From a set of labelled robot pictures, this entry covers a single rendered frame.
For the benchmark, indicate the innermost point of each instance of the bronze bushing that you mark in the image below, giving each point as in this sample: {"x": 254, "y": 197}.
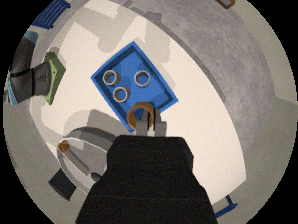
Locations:
{"x": 63, "y": 146}
{"x": 131, "y": 119}

